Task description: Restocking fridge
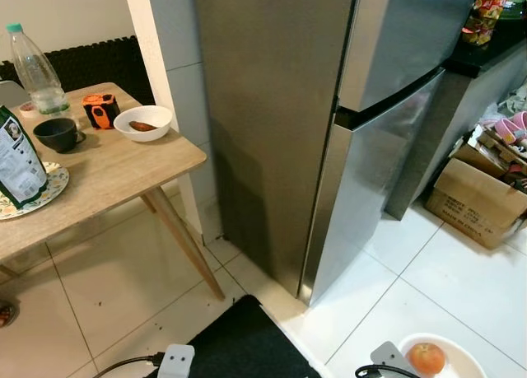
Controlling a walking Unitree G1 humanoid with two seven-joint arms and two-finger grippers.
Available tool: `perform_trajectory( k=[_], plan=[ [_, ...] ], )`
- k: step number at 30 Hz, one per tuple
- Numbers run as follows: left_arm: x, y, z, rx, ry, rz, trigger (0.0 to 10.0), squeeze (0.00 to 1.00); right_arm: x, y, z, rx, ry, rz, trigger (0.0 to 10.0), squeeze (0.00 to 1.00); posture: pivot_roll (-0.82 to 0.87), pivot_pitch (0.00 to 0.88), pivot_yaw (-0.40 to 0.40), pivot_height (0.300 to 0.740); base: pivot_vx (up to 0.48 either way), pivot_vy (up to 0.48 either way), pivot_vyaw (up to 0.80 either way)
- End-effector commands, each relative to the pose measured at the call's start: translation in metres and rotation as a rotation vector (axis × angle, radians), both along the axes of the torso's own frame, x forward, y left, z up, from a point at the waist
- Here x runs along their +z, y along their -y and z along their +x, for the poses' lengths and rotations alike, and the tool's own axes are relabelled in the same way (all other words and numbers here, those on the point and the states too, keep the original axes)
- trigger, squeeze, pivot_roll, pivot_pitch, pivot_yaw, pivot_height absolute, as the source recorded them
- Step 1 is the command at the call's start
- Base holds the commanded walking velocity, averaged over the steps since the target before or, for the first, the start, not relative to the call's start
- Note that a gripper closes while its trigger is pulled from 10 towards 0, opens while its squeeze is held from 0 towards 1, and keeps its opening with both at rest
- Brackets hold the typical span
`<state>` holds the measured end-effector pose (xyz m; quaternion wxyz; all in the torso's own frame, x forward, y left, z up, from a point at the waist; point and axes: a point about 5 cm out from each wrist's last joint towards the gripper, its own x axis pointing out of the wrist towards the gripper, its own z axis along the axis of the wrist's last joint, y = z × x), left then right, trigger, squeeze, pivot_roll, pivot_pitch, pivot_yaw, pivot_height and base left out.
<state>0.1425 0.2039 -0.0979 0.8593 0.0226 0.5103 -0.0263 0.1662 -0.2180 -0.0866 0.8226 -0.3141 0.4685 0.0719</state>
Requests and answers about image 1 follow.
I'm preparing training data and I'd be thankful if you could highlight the white ceramic bowl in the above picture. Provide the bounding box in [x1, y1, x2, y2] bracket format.
[397, 333, 489, 378]
[114, 105, 174, 142]

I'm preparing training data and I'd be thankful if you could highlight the red orange tomato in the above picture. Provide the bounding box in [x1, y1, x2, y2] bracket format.
[408, 343, 447, 377]

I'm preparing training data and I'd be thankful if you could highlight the silver lower fridge door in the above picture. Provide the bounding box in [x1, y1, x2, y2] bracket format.
[299, 70, 447, 306]

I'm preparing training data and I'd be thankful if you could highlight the silver fridge door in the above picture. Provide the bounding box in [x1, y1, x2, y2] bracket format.
[338, 0, 483, 114]
[299, 70, 447, 306]

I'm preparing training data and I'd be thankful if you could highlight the silver upper fridge door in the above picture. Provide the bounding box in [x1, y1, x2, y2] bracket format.
[338, 0, 483, 114]

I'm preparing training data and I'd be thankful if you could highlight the silver fridge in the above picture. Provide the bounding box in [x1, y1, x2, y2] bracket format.
[192, 0, 483, 306]

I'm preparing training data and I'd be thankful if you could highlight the pink slipper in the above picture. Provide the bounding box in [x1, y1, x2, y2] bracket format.
[509, 110, 527, 137]
[492, 119, 520, 145]

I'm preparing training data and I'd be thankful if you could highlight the open cardboard box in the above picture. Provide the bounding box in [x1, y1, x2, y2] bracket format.
[451, 124, 527, 191]

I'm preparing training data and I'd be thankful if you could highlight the printed closed cardboard box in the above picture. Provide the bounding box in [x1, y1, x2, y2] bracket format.
[424, 156, 527, 250]

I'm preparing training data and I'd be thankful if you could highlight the grey crumpled cloth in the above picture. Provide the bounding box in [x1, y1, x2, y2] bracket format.
[478, 98, 527, 128]

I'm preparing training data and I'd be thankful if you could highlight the grey counter cabinet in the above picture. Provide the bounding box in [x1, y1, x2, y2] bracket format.
[385, 42, 527, 222]

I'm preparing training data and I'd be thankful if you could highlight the black kitchen countertop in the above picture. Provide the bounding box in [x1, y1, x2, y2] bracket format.
[442, 14, 527, 79]

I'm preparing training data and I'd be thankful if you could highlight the yellow red snack bag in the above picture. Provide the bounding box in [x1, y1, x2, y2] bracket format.
[461, 0, 516, 48]

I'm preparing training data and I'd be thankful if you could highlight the black floor mat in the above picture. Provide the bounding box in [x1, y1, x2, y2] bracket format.
[188, 295, 324, 378]

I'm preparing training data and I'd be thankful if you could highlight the light wooden table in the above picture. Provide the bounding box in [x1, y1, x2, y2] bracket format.
[0, 83, 226, 301]

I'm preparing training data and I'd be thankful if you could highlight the orange black speaker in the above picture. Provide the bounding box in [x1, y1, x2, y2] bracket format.
[81, 93, 121, 130]

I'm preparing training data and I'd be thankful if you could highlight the patterned round plate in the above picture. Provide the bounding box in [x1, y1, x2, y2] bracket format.
[0, 162, 71, 222]

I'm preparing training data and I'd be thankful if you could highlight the black mug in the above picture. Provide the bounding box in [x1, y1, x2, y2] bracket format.
[33, 117, 86, 154]

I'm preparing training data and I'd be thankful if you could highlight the green snack bag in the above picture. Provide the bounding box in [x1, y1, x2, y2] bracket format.
[0, 106, 49, 210]

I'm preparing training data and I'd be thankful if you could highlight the small dark floor object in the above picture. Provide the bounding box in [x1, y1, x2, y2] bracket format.
[0, 301, 17, 329]

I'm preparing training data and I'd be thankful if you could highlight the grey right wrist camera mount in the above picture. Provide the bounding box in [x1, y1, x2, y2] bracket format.
[370, 340, 413, 378]

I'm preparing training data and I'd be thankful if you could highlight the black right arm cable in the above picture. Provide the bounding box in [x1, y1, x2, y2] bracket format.
[355, 364, 422, 378]

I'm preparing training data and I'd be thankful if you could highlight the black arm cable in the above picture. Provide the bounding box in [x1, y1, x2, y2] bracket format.
[92, 355, 166, 378]
[355, 364, 422, 378]

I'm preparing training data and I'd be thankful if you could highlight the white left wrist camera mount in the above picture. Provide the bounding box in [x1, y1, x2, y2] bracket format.
[156, 343, 196, 378]

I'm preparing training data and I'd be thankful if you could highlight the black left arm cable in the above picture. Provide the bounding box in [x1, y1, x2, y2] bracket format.
[92, 355, 166, 378]

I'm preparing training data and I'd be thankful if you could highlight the black foam wall panel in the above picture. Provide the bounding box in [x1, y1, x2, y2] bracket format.
[0, 36, 155, 107]

